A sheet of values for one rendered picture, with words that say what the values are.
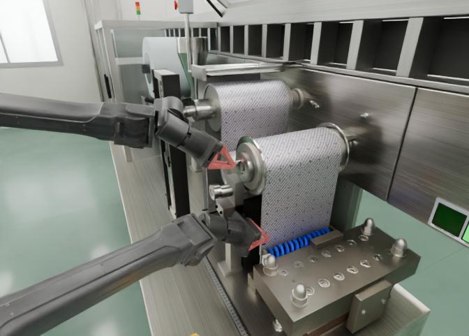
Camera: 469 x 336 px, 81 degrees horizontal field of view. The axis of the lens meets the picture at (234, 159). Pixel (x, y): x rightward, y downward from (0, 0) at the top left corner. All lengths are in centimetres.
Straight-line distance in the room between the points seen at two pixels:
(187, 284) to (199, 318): 11
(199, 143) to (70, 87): 558
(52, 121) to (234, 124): 46
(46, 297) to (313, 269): 54
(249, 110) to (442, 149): 48
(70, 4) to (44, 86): 148
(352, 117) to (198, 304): 66
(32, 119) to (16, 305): 33
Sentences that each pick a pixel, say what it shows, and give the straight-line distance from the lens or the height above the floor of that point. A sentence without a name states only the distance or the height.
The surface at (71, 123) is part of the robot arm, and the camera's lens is 60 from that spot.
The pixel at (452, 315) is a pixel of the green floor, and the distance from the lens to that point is 232.
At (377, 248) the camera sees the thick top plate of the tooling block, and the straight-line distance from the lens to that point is 86.
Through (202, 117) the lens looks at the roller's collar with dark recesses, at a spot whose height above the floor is 132.
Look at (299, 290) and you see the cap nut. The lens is 64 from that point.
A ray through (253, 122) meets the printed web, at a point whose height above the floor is 130.
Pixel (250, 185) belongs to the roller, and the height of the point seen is 121.
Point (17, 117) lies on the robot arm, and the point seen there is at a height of 141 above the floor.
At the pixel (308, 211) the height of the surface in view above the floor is 111.
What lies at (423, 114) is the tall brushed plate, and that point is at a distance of 74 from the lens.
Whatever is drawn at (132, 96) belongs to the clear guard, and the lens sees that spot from 154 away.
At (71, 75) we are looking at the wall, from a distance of 609.
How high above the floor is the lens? 155
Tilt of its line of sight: 25 degrees down
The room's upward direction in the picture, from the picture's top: straight up
